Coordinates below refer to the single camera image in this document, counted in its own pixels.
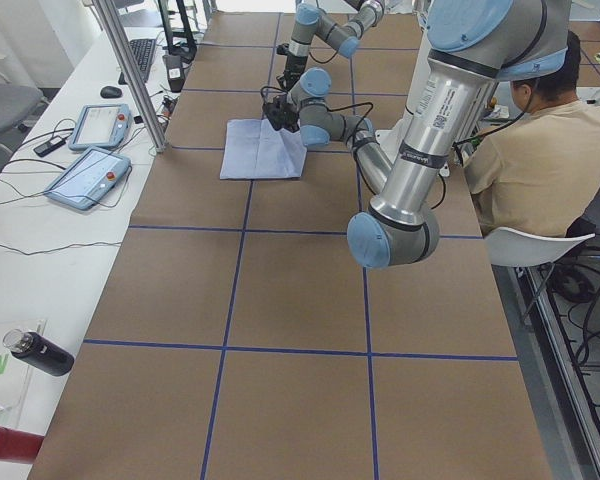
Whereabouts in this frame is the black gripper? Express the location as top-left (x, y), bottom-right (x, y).
top-left (263, 97), bottom-right (299, 133)
top-left (277, 52), bottom-right (307, 90)

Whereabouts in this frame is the light blue striped shirt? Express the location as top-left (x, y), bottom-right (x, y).
top-left (220, 119), bottom-right (307, 180)

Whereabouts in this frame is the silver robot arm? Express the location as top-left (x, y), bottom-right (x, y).
top-left (263, 1), bottom-right (571, 268)
top-left (276, 0), bottom-right (385, 91)

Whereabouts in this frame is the black keyboard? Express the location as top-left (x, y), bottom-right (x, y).
top-left (129, 38), bottom-right (156, 83)

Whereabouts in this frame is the black computer mouse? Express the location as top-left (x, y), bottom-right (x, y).
top-left (100, 85), bottom-right (123, 99)

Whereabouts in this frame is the upper teach pendant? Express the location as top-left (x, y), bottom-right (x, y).
top-left (67, 103), bottom-right (132, 152)

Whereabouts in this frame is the teach pendant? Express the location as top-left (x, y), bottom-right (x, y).
top-left (67, 103), bottom-right (132, 152)
top-left (43, 147), bottom-right (131, 211)

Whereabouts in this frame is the lower teach pendant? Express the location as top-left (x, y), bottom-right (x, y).
top-left (43, 147), bottom-right (131, 211)

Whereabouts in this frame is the white chair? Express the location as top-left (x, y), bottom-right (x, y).
top-left (483, 225), bottom-right (597, 321)

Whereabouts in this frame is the person in beige shirt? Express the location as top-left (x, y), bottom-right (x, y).
top-left (464, 32), bottom-right (600, 237)

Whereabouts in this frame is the black water bottle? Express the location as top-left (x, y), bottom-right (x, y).
top-left (3, 329), bottom-right (74, 377)

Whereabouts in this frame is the red bottle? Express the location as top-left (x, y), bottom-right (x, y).
top-left (0, 426), bottom-right (45, 464)

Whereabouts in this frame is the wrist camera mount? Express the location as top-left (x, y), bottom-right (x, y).
top-left (276, 43), bottom-right (289, 55)

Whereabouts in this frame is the aluminium frame post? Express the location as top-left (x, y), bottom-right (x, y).
top-left (92, 0), bottom-right (167, 153)

